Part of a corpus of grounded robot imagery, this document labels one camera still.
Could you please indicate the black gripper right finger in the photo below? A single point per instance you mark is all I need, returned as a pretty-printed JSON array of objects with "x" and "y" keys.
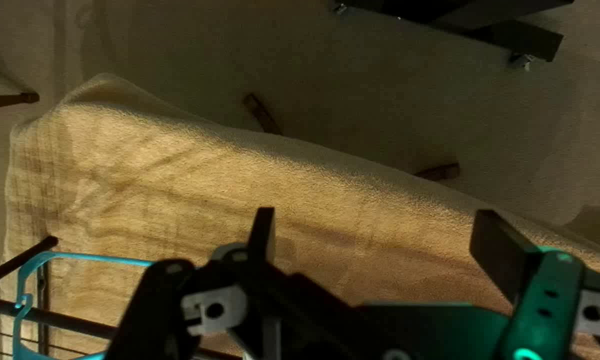
[{"x": 506, "y": 257}]

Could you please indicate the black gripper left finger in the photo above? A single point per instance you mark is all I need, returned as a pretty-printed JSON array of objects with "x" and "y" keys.
[{"x": 262, "y": 232}]

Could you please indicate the tan towel table cover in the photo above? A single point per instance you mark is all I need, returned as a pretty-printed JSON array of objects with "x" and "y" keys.
[{"x": 180, "y": 186}]

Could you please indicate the brown wooden furniture leg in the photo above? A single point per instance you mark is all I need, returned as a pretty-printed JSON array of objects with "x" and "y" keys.
[
  {"x": 10, "y": 99},
  {"x": 260, "y": 112}
]

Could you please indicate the teal plastic clothes hanger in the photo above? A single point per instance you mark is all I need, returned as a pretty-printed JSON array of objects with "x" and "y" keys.
[{"x": 31, "y": 280}]

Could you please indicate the black metal frame foot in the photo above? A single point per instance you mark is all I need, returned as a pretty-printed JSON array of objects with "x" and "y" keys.
[{"x": 487, "y": 23}]

